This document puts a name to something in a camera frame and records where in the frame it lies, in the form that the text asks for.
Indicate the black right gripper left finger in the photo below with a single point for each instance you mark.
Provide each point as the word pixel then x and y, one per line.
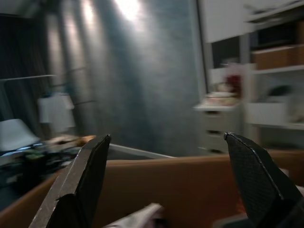
pixel 78 190

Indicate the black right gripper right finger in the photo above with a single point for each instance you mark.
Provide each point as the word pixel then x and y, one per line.
pixel 256 178

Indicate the brown cardboard rubbish box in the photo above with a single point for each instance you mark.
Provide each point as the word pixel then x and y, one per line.
pixel 178 180

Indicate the white drawer cabinet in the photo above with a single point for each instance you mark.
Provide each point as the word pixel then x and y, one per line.
pixel 218 126

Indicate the white storage box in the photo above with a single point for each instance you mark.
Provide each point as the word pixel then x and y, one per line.
pixel 266 112

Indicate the white pointed packet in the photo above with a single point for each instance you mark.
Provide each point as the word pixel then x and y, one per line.
pixel 145 213

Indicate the white hanging cloth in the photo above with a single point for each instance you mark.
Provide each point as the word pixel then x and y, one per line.
pixel 55 111

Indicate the white chair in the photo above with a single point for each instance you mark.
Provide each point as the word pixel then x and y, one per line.
pixel 16 133

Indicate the white shelf unit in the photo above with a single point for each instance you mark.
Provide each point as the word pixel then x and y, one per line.
pixel 261 71

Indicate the brown cardboard storage box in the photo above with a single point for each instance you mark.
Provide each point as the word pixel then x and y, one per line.
pixel 278 57

